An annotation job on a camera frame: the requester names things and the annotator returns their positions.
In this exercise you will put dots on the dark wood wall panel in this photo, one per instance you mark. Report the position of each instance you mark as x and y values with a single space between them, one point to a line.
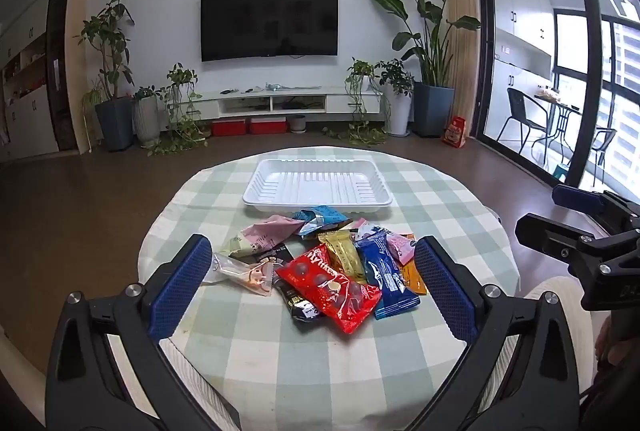
60 61

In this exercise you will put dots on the red paper bag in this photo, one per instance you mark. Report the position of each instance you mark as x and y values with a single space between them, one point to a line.
454 132

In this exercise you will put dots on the black wall television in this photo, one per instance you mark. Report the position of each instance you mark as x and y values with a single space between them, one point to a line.
270 18

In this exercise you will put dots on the black snack packet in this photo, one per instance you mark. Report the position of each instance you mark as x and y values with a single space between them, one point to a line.
300 307

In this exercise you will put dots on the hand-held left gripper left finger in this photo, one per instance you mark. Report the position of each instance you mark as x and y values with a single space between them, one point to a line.
185 281

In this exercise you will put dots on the red snack packet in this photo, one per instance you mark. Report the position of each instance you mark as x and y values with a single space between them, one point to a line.
325 286

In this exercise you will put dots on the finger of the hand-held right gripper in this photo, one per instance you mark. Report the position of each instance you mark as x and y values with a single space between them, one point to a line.
545 233
572 196

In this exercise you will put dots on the white balcony cabinets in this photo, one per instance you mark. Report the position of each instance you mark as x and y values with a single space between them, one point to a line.
520 1

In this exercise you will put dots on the black sliding door frame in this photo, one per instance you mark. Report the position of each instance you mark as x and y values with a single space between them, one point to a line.
592 86

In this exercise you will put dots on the tall plant in blue-grey pot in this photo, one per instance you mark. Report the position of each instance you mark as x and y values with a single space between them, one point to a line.
115 123

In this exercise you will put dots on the plant in white ribbed pot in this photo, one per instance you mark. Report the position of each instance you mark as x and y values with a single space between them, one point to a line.
146 121

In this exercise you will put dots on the bushy plant in white pot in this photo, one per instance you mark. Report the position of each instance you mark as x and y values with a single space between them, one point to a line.
398 111

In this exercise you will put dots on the black balcony table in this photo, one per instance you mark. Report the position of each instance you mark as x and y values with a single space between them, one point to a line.
555 103

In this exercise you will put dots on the beige curtain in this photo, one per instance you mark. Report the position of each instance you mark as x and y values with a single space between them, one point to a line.
462 61

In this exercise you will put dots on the pink and cream snack packet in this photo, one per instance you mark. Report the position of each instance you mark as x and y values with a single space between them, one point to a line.
265 233

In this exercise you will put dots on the white plastic tray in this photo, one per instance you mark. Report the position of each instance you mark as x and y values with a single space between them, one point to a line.
310 181

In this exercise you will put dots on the dark blue snack packet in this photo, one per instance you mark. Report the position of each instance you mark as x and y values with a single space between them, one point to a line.
385 276

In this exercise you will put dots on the trailing vine plant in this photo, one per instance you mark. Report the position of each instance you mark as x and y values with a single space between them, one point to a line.
180 78

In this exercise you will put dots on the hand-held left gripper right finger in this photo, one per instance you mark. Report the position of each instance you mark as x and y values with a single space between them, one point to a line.
445 286

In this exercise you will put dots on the white television cabinet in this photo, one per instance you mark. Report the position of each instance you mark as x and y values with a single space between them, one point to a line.
345 100

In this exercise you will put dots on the red storage box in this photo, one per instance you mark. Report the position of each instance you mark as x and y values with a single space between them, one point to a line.
229 127
268 125

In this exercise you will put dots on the light blue snack packet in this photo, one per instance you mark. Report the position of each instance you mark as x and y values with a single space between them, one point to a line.
325 215

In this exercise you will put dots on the clear packet with orange print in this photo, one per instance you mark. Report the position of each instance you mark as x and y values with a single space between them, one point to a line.
240 273

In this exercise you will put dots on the orange snack packet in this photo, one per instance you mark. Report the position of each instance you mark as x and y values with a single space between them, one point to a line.
413 280

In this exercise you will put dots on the black balcony chair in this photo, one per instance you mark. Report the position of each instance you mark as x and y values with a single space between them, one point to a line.
517 103
605 143

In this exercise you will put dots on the small grey pot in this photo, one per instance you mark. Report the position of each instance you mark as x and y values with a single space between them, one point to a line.
298 123

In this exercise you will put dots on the person's right hand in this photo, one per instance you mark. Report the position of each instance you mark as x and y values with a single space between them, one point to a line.
609 343

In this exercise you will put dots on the large-leaf plant in blue pot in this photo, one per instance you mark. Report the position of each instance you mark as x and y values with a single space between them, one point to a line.
432 108

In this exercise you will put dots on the gold snack packet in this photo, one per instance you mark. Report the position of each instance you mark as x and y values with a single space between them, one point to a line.
340 251

